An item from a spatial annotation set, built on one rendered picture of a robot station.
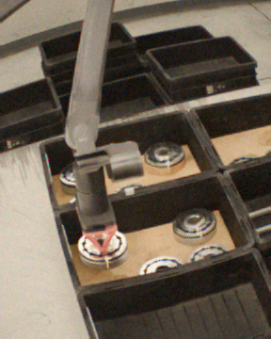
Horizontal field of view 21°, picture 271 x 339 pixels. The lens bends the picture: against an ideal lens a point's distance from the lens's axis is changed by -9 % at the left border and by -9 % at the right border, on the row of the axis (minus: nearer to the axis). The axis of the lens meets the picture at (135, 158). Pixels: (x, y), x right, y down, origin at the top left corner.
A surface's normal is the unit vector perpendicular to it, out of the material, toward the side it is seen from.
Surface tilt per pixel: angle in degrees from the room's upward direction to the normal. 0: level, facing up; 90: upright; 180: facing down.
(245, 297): 0
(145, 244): 0
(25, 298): 0
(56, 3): 90
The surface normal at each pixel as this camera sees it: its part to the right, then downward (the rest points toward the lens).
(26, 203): -0.13, -0.82
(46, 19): 0.28, 0.51
